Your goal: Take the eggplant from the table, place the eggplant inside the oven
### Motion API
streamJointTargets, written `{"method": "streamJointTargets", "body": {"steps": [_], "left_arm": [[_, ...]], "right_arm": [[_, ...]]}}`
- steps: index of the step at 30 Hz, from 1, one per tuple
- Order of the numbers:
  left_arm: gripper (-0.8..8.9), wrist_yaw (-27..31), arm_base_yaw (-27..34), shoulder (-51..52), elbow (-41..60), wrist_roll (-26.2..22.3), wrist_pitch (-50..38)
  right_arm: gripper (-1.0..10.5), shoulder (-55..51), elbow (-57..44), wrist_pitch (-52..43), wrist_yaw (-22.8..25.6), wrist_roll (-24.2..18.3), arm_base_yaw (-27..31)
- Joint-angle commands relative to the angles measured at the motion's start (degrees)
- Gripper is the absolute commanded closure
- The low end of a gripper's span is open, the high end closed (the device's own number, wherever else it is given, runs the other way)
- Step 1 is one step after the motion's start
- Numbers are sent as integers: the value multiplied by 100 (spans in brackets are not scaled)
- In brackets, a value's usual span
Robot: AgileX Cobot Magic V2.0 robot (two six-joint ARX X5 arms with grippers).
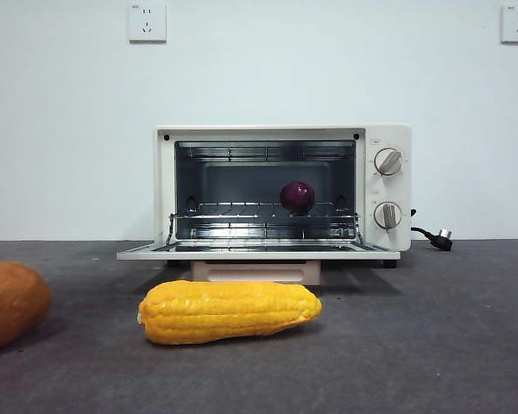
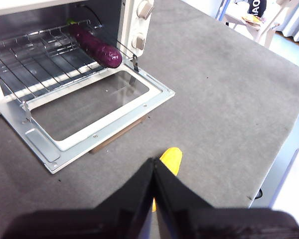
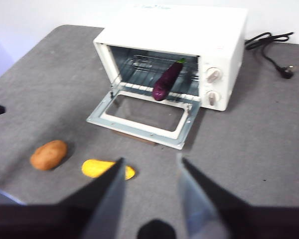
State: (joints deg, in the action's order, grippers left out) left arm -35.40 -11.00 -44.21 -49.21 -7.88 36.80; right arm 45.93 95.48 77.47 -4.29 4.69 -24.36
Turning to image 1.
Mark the purple eggplant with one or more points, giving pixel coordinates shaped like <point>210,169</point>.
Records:
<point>297,196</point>

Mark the white toaster oven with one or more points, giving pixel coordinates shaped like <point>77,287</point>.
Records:
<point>388,190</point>

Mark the yellow corn cob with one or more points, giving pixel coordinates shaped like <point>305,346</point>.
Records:
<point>229,311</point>

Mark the beige timer knob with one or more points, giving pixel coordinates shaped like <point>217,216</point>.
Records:
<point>388,215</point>

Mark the beige temperature knob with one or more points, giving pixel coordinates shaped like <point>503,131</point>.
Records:
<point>388,161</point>

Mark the brown potato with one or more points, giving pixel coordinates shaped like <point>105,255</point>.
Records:
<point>8,307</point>

